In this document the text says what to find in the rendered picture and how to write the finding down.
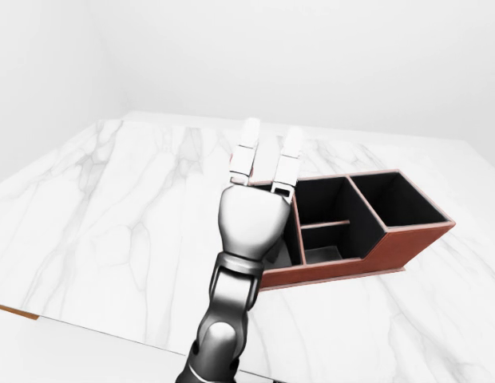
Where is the brown wooden edge strip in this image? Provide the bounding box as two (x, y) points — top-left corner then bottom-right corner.
(0, 302), (40, 322)

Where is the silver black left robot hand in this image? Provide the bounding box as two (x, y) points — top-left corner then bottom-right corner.
(217, 116), (305, 267)

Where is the red-brown desk caddy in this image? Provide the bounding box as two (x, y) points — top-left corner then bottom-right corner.
(247, 168), (457, 290)

